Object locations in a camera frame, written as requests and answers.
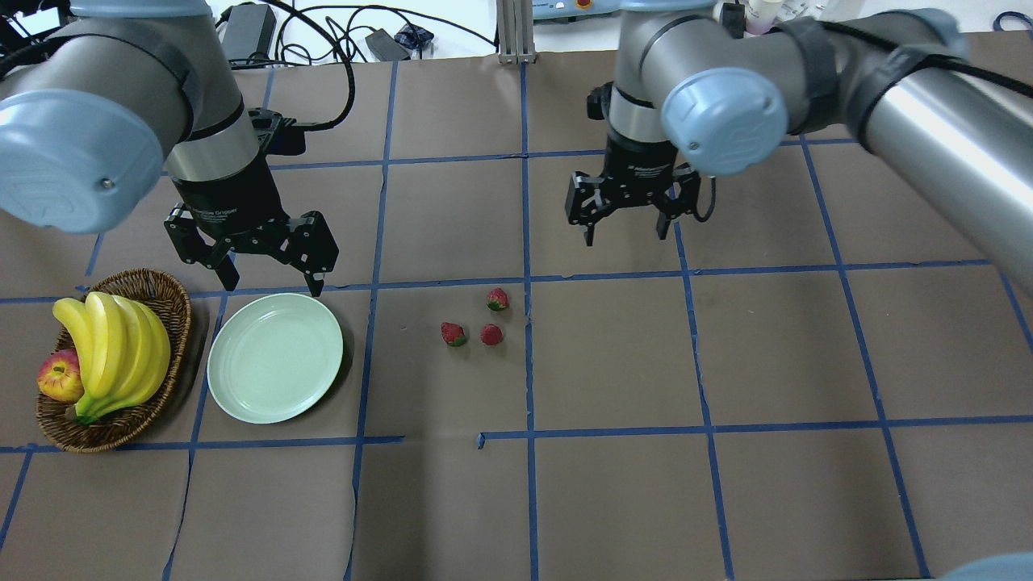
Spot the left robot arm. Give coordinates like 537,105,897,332
1,1,343,295

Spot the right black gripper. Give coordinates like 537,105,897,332
565,129,702,247

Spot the blue teach pendant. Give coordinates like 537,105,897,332
532,0,622,23

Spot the black power adapter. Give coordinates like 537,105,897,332
365,28,411,62

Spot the strawberry two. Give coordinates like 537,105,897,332
440,322,468,347

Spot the yellow banana bunch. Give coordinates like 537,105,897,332
52,291,171,425

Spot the red yellow apple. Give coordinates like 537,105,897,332
36,349,85,403

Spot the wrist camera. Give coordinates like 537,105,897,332
584,82,613,121
248,108,307,156

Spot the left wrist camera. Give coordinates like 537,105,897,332
248,108,307,156

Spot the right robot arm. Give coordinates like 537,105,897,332
565,1,1032,293

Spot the strawberry three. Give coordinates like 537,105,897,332
486,287,510,312

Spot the light green plate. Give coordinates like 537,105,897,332
206,293,345,425

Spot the strawberry one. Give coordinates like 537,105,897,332
479,324,505,346

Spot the woven wicker basket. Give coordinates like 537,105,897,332
36,268,194,453

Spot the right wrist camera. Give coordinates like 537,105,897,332
584,82,613,121

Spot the black power brick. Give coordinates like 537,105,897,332
216,2,276,64

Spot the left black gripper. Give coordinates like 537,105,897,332
165,153,339,298

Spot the aluminium frame post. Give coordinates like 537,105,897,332
495,0,537,65

